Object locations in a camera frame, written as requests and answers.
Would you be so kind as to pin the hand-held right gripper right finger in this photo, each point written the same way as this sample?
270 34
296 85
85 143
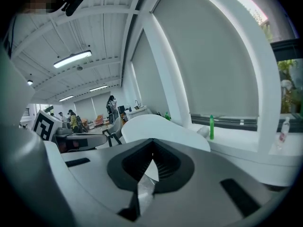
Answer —
201 193

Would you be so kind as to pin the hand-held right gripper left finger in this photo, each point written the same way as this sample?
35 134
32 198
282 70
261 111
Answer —
94 174

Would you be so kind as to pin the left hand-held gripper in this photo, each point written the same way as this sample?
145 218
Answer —
45 125

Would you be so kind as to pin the long white ceiling light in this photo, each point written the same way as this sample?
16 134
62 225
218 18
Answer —
72 58
98 88
66 98

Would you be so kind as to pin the round ceiling spot lamp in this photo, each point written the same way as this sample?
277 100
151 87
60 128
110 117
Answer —
29 82

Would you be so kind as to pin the white chair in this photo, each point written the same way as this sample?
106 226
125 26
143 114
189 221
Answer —
116 129

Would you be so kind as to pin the orange armchair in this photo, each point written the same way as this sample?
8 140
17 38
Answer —
99 119

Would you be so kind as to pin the white window ledge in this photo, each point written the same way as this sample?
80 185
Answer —
236 150

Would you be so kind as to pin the white crumpled cloth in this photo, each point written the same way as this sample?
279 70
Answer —
203 132

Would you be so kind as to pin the green detergent bottle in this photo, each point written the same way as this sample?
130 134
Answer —
211 128

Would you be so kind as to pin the small green bottle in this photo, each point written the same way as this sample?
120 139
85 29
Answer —
167 116

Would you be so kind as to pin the clear plastic water bottle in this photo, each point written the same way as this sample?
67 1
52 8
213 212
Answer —
282 133

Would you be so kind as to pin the narrow grey roller blind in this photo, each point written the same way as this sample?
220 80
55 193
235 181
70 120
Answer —
148 79

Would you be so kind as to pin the wide grey roller blind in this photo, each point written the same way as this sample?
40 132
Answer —
206 55

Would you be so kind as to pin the black head-worn camera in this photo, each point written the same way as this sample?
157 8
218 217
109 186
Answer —
74 3

